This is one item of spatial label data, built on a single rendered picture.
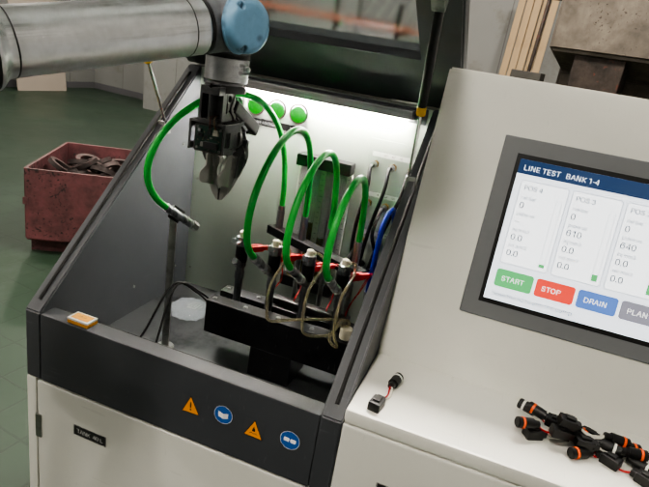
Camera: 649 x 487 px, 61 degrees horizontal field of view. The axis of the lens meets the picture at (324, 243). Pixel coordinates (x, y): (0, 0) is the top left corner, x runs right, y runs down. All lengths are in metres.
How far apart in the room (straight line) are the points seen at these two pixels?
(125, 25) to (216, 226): 0.95
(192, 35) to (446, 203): 0.59
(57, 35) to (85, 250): 0.70
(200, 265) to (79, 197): 2.24
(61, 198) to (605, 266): 3.31
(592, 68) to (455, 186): 3.44
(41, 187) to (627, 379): 3.41
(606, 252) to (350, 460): 0.59
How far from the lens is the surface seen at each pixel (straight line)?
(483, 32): 8.73
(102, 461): 1.36
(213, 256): 1.63
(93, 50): 0.72
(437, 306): 1.13
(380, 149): 1.37
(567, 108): 1.14
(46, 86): 11.68
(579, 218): 1.12
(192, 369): 1.09
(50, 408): 1.39
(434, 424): 1.01
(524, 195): 1.11
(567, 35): 4.50
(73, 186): 3.83
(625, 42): 4.44
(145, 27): 0.74
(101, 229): 1.34
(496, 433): 1.04
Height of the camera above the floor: 1.55
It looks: 19 degrees down
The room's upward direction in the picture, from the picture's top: 9 degrees clockwise
